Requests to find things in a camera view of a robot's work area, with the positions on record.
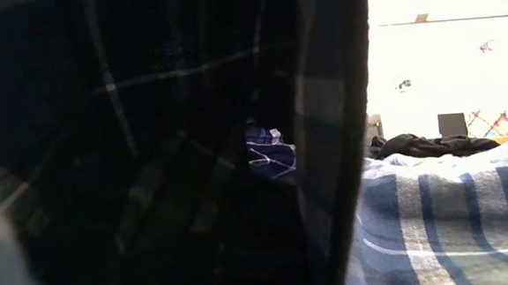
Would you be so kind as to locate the black garment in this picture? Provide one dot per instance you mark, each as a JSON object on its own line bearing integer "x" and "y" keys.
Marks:
{"x": 422, "y": 146}

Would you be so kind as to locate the black equipment case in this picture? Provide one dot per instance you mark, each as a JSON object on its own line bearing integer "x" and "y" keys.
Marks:
{"x": 374, "y": 128}

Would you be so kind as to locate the black ceiling spotlight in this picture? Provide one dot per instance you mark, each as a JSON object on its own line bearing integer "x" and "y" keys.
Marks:
{"x": 486, "y": 46}
{"x": 404, "y": 84}

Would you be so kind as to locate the colourful patchwork quilt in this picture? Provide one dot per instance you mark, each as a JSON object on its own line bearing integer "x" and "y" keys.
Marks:
{"x": 505, "y": 125}

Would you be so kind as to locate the black computer monitor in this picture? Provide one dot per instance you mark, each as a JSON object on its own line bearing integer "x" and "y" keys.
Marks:
{"x": 452, "y": 124}

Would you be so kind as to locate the black ceiling light rail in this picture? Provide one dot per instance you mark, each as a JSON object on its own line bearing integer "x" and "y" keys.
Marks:
{"x": 471, "y": 18}

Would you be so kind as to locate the dark patterned garment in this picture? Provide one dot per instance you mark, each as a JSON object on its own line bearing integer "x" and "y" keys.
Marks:
{"x": 147, "y": 122}

